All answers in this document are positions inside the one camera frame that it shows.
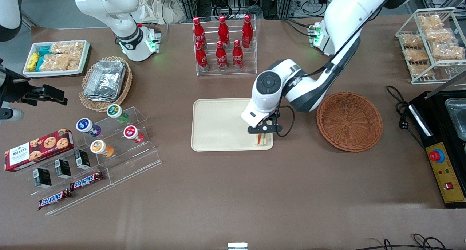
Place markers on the red Walkers cookie box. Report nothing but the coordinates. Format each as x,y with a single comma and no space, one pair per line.
40,149

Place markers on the light oval wicker basket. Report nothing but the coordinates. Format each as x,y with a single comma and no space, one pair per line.
125,86

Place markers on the stack of foil containers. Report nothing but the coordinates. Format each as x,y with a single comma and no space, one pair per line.
105,80

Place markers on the teal snack pack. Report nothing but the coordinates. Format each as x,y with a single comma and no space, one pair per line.
39,63
45,50

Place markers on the yellow snack pack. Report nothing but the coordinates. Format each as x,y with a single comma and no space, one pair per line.
32,60

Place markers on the aluminium equipment frame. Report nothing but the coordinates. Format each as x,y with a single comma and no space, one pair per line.
276,2

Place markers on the orange lid cup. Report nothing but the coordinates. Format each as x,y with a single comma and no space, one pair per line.
99,147

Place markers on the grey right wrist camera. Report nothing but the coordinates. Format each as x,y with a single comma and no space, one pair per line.
11,114

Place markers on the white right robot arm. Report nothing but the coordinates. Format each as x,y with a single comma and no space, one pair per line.
109,9

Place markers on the clear acrylic stepped cup stand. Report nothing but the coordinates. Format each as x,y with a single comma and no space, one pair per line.
145,159

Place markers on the beige plastic tray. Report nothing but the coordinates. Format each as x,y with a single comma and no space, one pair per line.
218,124

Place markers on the triangular sandwich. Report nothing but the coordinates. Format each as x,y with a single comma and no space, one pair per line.
260,140

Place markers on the brown round wicker basket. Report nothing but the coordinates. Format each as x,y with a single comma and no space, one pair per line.
349,120

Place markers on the clear acrylic bottle rack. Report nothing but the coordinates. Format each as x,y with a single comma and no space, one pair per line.
251,60

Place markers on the white rectangular snack tray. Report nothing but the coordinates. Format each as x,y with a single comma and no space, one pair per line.
84,57

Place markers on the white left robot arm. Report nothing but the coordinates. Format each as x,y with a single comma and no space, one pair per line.
346,16

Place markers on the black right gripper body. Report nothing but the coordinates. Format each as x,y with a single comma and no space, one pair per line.
11,88

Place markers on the red lid cup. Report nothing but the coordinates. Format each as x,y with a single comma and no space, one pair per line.
131,132

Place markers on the black appliance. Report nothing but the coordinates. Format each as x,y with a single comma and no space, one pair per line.
435,111

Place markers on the clear fried snack pack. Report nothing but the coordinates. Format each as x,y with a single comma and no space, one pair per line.
447,52
417,55
439,35
412,40
421,69
430,22

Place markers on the blue lid purple cup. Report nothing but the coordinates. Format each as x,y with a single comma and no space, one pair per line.
85,125

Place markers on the red cola bottle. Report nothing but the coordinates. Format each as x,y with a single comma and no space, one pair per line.
237,57
247,30
201,57
198,33
223,30
221,57

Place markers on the beige cloth bag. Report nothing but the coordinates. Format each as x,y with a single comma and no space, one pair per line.
156,7

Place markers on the clear acrylic stepped snack stand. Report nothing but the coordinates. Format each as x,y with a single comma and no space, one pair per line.
91,197

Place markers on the Snickers bar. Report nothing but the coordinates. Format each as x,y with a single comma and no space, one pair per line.
54,199
86,180

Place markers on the small black box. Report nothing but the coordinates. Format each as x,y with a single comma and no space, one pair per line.
42,178
82,159
63,168

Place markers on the clear rice cracker pack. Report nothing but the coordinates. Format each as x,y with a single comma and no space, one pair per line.
58,62
67,47

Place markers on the green lid cup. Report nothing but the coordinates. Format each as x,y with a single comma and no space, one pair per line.
115,112

